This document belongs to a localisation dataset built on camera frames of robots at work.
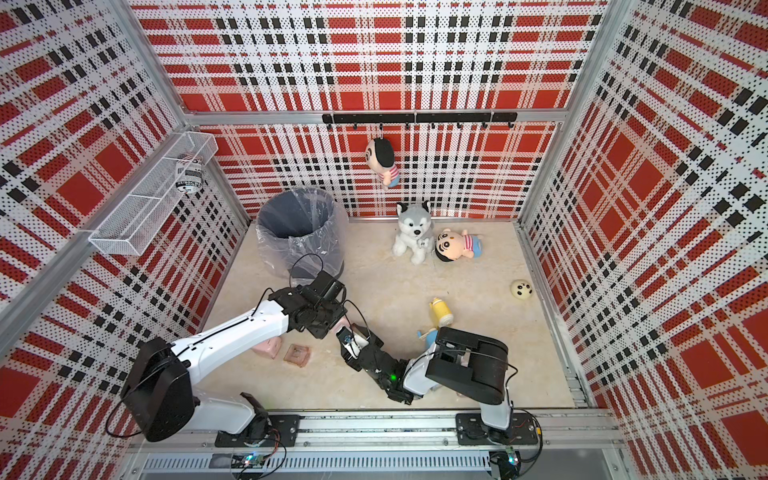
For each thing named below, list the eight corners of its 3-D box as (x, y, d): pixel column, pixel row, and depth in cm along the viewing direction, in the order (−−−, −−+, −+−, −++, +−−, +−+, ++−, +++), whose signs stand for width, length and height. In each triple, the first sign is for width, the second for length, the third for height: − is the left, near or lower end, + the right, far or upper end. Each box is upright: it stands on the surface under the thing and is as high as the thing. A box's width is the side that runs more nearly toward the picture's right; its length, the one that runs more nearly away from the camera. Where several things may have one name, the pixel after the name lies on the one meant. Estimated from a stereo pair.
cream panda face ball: (512, 300, 100) (517, 293, 97) (509, 287, 104) (513, 279, 100) (529, 300, 100) (534, 293, 97) (525, 287, 104) (529, 279, 100)
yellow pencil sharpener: (438, 334, 92) (441, 323, 86) (426, 313, 97) (428, 301, 91) (451, 329, 94) (455, 317, 88) (439, 307, 99) (441, 295, 92)
